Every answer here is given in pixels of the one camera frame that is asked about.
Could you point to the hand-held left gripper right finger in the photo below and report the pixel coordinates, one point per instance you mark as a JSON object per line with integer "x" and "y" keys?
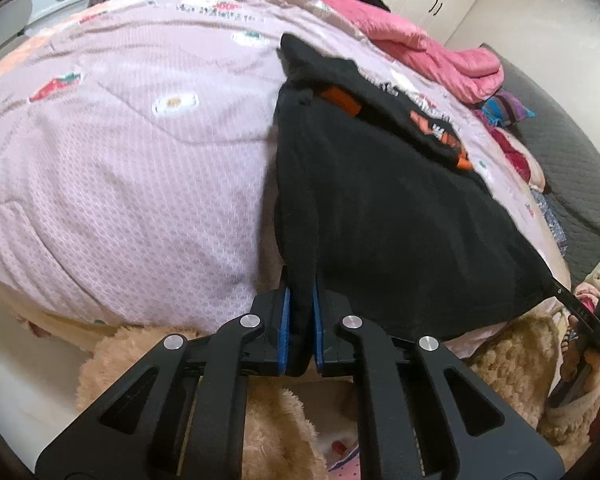
{"x": 317, "y": 325}

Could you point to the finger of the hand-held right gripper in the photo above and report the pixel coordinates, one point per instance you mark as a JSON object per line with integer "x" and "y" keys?
{"x": 580, "y": 315}

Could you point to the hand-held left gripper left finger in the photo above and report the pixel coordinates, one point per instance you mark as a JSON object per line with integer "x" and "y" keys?
{"x": 284, "y": 330}

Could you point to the black sweater with orange cuffs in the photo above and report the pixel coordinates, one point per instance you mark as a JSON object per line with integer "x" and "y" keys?
{"x": 380, "y": 210}

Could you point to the person's right hand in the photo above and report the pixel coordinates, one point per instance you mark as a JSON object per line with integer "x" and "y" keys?
{"x": 594, "y": 360}

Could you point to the pink fluffy cloth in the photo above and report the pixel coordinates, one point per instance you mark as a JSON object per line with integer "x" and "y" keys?
{"x": 587, "y": 297}

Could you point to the blue floral cloth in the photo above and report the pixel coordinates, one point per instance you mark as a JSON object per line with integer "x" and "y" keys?
{"x": 550, "y": 220}

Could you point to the pink dotted cloth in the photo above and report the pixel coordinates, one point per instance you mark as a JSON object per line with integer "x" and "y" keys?
{"x": 347, "y": 467}

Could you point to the grey quilted headboard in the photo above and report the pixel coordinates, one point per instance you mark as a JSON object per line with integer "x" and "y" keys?
{"x": 570, "y": 160}

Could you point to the red cloth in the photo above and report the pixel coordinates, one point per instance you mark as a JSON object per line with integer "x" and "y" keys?
{"x": 515, "y": 155}

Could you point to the pink printed quilt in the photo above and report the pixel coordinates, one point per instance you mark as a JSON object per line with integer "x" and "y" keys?
{"x": 130, "y": 185}

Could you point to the peach bed sheet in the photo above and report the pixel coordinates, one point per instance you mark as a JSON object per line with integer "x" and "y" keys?
{"x": 70, "y": 327}

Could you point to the colourful striped cloth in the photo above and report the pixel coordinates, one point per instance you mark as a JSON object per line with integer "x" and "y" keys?
{"x": 505, "y": 110}

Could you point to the pink comforter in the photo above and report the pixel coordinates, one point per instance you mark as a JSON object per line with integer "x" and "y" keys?
{"x": 430, "y": 55}

